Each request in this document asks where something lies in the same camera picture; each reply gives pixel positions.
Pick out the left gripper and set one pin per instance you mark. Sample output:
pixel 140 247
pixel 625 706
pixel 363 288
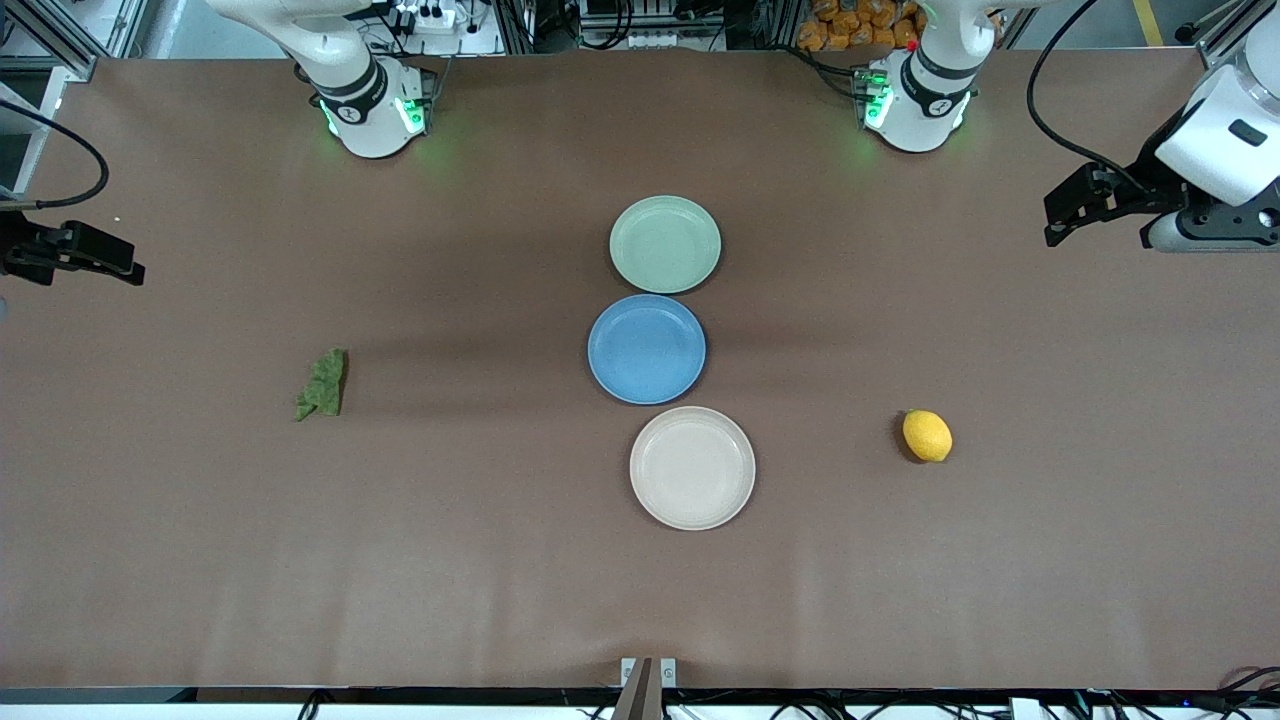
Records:
pixel 1146 188

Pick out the green lettuce leaf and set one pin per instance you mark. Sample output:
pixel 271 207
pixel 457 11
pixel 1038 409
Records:
pixel 325 385

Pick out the yellow lemon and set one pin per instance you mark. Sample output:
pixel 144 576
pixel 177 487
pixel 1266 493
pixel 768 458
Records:
pixel 927 436

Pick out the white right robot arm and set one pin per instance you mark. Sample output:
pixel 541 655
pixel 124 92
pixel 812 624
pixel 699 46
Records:
pixel 365 110

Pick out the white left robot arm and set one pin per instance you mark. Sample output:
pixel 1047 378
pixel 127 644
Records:
pixel 925 110

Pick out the bag of orange items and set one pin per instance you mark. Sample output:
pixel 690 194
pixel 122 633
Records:
pixel 840 25

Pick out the white power strip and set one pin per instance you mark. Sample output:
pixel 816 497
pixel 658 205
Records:
pixel 430 17

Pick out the green round plate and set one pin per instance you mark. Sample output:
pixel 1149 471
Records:
pixel 665 245

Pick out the blue round plate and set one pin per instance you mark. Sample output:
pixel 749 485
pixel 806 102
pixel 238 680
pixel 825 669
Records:
pixel 646 350

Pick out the dark equipment rack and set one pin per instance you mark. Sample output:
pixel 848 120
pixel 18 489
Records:
pixel 650 20

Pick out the beige round plate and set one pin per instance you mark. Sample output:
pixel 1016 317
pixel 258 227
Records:
pixel 692 468

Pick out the aluminium frame profile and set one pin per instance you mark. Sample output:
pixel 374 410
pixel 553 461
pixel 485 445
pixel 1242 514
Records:
pixel 1210 30
pixel 50 30

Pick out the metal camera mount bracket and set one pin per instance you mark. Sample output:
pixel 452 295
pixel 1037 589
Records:
pixel 648 690

